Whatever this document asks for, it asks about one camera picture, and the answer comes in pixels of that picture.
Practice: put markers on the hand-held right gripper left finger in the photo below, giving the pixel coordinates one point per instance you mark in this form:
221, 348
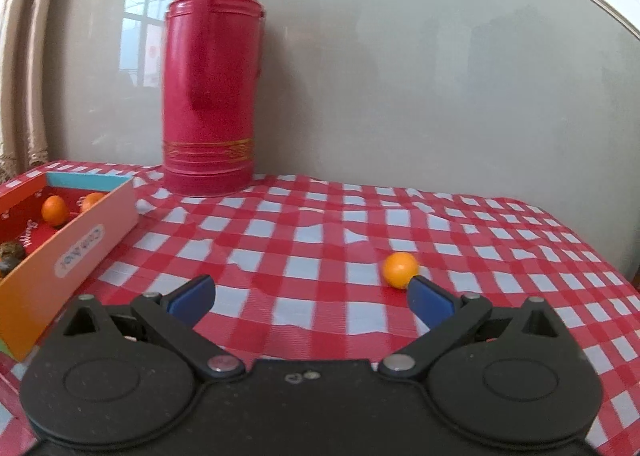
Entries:
192, 298

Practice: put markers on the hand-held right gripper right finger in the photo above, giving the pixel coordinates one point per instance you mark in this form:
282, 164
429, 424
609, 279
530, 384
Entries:
430, 301

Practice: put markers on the orange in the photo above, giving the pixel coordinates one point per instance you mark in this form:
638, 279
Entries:
399, 268
92, 200
54, 210

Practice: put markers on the colourful cardboard box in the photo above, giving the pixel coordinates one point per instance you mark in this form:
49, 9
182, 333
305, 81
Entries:
65, 261

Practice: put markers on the dark peeling avocado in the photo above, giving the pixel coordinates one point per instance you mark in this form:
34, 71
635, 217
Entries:
11, 256

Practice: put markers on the red white checked tablecloth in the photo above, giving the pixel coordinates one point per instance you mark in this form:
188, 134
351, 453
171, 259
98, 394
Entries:
325, 246

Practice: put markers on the red thermos flask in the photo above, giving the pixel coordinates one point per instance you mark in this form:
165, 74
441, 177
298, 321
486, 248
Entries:
210, 85

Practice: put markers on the beige curtain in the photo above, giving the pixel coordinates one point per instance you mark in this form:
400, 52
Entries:
25, 85

